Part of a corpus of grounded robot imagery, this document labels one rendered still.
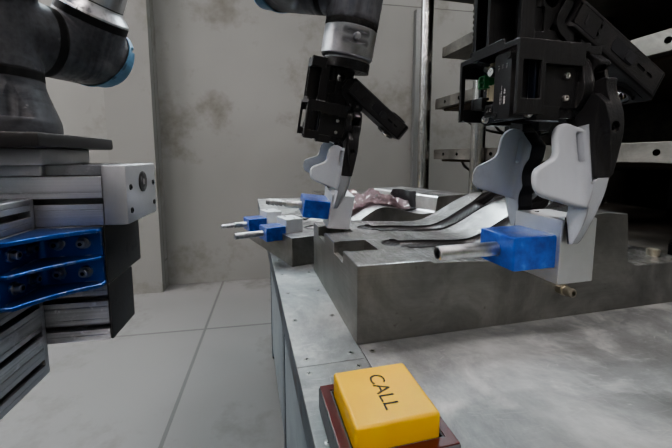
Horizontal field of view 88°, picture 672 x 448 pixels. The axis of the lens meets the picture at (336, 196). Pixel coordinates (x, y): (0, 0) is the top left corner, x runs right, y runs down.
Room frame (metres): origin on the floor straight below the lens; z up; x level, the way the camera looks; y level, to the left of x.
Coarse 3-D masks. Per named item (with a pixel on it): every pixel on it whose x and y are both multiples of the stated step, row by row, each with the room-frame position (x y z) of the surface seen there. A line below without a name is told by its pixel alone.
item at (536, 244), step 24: (528, 216) 0.31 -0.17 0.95; (552, 216) 0.29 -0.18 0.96; (480, 240) 0.31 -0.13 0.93; (504, 240) 0.28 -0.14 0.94; (528, 240) 0.27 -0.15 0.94; (552, 240) 0.28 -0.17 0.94; (504, 264) 0.28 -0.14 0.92; (528, 264) 0.27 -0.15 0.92; (552, 264) 0.28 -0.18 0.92; (576, 264) 0.28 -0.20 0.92
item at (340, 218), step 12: (348, 192) 0.56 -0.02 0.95; (276, 204) 0.53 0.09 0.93; (288, 204) 0.53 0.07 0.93; (300, 204) 0.53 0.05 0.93; (312, 204) 0.52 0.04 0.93; (324, 204) 0.53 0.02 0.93; (348, 204) 0.53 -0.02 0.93; (312, 216) 0.52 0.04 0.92; (324, 216) 0.53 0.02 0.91; (336, 216) 0.53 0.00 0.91; (348, 216) 0.53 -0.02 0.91; (336, 228) 0.53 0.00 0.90; (348, 228) 0.54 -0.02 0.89
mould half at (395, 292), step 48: (480, 192) 0.69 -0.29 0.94; (336, 240) 0.48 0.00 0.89; (624, 240) 0.45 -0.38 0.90; (336, 288) 0.45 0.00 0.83; (384, 288) 0.37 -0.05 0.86; (432, 288) 0.38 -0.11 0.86; (480, 288) 0.40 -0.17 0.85; (528, 288) 0.42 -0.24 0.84; (576, 288) 0.44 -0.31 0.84; (624, 288) 0.46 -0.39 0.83; (384, 336) 0.37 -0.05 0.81
